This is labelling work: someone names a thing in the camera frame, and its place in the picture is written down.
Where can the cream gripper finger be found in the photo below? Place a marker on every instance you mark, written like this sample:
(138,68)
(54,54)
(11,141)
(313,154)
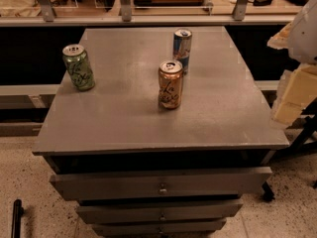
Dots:
(295,91)
(279,40)

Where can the grey metal rail frame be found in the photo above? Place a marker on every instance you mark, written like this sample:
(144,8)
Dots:
(144,12)

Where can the middle grey drawer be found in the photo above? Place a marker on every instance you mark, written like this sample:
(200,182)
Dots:
(159,211)

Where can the black stand leg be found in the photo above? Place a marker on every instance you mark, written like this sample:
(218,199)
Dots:
(300,146)

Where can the top grey drawer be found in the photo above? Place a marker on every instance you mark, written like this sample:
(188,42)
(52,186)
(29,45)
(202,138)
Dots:
(148,184)

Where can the bottom grey drawer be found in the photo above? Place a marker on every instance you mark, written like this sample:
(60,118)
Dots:
(209,225)

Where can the green LaCroix can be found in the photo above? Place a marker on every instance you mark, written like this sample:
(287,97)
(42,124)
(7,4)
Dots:
(77,64)

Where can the grey drawer cabinet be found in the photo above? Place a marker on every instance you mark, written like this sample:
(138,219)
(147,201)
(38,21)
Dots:
(119,126)

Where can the orange LaCroix can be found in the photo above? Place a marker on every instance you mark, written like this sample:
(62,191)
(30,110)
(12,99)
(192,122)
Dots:
(170,81)

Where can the grey drawer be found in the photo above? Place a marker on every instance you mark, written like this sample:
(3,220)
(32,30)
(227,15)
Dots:
(209,225)
(148,184)
(159,211)

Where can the black pole on floor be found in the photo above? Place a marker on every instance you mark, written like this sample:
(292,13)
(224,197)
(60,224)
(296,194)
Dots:
(18,212)

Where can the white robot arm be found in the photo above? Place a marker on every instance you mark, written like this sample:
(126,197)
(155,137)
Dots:
(302,40)

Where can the blue silver redbull can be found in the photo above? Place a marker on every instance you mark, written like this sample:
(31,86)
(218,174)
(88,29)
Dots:
(182,46)

